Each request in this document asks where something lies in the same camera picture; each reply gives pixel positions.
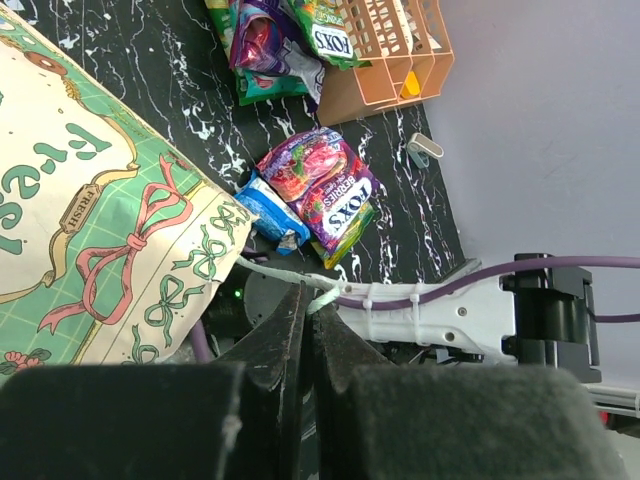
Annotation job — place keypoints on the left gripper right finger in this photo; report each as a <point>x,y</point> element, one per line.
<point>354,410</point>

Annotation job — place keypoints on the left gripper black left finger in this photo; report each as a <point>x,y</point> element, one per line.
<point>253,406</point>

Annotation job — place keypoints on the yellow green Fox's packet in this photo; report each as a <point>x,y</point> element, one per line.
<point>352,235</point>

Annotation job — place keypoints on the blue snack packet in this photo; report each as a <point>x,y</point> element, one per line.
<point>277,222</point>

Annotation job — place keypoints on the purple Fox's berries packet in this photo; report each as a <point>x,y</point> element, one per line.
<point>328,186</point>

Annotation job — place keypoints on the green paper bag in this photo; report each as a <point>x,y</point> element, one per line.
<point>113,243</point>

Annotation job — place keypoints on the teal Fox's candy bag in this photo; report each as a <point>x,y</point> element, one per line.
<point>253,87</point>

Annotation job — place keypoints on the purple snack packet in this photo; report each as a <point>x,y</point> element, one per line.
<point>267,40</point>

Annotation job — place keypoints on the green snack packet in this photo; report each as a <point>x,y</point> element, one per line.
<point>224,21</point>

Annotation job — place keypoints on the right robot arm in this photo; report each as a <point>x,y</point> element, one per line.
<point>542,314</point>

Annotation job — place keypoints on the grey white clip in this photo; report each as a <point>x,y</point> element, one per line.
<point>421,149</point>

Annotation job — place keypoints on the yellow object in organizer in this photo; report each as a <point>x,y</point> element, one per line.
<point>411,87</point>

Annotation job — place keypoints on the orange file organizer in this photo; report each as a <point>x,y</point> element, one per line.
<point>395,37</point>

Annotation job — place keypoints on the aluminium frame rail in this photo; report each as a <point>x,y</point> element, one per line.
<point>615,400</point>

